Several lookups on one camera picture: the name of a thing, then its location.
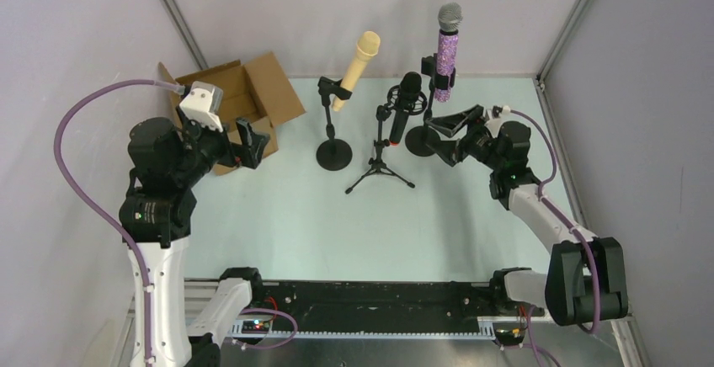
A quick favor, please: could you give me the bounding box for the base circuit board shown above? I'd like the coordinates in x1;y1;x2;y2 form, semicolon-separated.
494;328;528;348
240;319;272;335

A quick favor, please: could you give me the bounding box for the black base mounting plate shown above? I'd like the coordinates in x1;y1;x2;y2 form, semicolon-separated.
262;280;504;335

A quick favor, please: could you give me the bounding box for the black round-base clip stand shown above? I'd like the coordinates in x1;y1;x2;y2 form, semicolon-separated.
405;53;456;157

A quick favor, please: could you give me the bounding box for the black microphone orange ring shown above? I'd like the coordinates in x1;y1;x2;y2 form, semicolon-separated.
388;72;424;147

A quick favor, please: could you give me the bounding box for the left base circuit board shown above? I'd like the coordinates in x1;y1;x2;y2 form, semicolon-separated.
240;319;272;335

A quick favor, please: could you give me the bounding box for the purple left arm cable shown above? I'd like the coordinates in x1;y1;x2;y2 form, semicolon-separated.
53;79;300;367

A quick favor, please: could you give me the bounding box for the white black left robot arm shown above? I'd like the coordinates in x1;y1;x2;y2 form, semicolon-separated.
119;117;270;366

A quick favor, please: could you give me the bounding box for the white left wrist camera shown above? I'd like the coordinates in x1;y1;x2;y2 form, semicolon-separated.
178;81;223;132

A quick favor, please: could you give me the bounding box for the purple glitter microphone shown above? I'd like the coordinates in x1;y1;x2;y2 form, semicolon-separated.
434;3;462;102

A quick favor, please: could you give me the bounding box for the black round-base clamp stand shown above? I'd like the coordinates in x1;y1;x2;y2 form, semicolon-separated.
316;77;353;171

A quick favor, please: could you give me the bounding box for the right base circuit board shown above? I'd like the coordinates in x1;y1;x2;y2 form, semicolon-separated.
494;328;528;348

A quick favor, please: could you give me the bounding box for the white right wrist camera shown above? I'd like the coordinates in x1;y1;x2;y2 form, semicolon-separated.
485;105;511;136

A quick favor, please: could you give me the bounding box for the brown cardboard box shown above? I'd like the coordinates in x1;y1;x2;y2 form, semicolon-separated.
158;51;306;157

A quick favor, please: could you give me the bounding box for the black tripod shock mount stand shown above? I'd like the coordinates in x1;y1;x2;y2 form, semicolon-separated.
344;85;428;194

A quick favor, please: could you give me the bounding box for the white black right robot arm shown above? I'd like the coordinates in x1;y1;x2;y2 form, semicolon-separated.
425;105;629;332

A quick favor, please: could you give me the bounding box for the beige microphone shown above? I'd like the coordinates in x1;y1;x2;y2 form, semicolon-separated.
340;31;381;93

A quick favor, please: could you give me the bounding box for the grey slotted cable duct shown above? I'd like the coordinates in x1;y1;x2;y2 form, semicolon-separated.
217;319;504;343

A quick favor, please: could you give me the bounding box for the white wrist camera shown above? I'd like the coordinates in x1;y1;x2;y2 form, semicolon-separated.
178;81;223;132
485;105;511;136

